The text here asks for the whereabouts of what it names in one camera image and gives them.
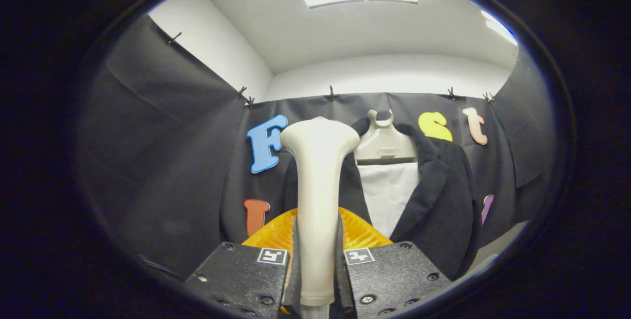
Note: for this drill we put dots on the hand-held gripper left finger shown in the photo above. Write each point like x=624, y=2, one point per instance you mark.
x=246, y=274

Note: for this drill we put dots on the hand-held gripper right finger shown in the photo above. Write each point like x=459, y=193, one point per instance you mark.
x=389, y=274

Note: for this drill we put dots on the white shirt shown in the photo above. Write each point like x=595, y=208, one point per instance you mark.
x=387, y=195

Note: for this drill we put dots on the black suit jacket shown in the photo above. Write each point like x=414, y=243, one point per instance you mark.
x=443, y=200

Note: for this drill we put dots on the white garment steamer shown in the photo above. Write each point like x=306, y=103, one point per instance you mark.
x=318, y=186

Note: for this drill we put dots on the white clothes hanger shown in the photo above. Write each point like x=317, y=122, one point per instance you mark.
x=384, y=144

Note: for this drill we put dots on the grey cabinet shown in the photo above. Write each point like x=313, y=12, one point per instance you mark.
x=500, y=245

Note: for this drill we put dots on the black backdrop cloth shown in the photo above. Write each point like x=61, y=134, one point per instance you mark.
x=162, y=161

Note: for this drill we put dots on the narrow ceiling light panel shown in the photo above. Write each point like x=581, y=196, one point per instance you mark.
x=500, y=28

